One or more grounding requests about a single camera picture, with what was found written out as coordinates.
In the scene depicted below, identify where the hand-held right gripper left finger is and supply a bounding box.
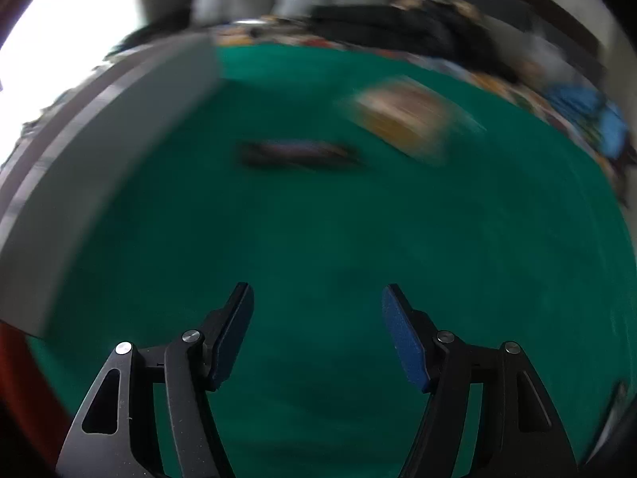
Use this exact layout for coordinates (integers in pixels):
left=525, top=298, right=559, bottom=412
left=55, top=281, right=256, bottom=478

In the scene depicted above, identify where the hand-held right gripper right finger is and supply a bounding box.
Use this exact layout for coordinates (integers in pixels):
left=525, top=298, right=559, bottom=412
left=381, top=283, right=579, bottom=478

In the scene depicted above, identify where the brown chocolate bar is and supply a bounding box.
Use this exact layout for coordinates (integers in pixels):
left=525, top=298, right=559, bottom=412
left=238, top=138, right=366, bottom=171

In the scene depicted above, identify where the clear bag of mixed snacks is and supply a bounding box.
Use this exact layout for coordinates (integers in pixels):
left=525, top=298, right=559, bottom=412
left=341, top=76, right=486, bottom=163

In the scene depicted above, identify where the green tablecloth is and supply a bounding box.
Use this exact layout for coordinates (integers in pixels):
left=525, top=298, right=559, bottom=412
left=25, top=42, right=637, bottom=478

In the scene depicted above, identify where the blue cloth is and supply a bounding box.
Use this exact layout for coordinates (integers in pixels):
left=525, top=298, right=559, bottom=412
left=541, top=81, right=629, bottom=159

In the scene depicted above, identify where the black jacket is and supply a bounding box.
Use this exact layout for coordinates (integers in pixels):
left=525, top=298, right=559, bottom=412
left=307, top=0, right=506, bottom=81

